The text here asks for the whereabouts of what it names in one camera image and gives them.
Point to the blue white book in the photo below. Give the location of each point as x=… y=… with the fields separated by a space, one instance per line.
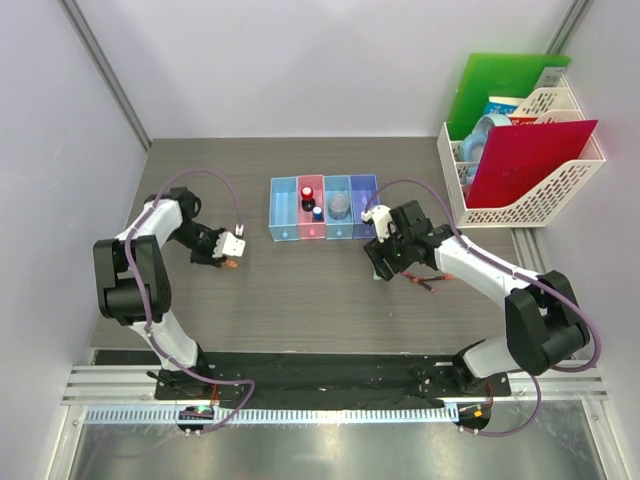
x=502 y=105

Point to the white file organizer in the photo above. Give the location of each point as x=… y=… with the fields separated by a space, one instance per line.
x=541 y=204

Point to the magenta folder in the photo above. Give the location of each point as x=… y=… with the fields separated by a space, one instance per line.
x=517 y=158

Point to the dark red pen refill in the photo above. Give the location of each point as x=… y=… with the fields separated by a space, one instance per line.
x=418 y=281

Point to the pink drawer box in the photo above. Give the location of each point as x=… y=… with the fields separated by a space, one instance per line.
x=307 y=229

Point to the red ink bottle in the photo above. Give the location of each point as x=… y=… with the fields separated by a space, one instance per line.
x=307 y=198

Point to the red white book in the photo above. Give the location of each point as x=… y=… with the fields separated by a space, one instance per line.
x=522 y=120

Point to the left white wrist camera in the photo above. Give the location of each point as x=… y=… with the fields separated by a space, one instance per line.
x=230 y=243

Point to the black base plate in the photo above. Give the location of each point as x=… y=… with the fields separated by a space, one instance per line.
x=319 y=379

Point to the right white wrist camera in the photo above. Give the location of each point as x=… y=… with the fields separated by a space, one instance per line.
x=380 y=218

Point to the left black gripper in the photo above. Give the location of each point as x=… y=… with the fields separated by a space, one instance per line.
x=207 y=258

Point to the blue tape roll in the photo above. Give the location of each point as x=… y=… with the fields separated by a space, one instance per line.
x=472 y=147

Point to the light blue drawer box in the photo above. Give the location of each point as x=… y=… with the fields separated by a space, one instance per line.
x=283 y=210

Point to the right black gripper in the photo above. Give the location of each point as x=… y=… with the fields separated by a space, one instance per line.
x=378 y=251

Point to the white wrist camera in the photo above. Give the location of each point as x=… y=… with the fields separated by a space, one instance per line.
x=380 y=218
x=230 y=243

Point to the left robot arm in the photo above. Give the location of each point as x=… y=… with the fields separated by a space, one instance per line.
x=133 y=285

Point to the green folder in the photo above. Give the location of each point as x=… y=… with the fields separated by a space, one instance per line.
x=495 y=74

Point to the slotted cable duct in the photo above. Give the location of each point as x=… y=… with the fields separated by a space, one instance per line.
x=196 y=415

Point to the purple drawer box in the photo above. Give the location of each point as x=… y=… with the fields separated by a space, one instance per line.
x=363 y=186

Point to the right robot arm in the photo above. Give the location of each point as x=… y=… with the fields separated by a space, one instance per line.
x=542 y=324

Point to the clear paper clip jar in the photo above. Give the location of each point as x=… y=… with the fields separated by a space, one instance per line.
x=338 y=206

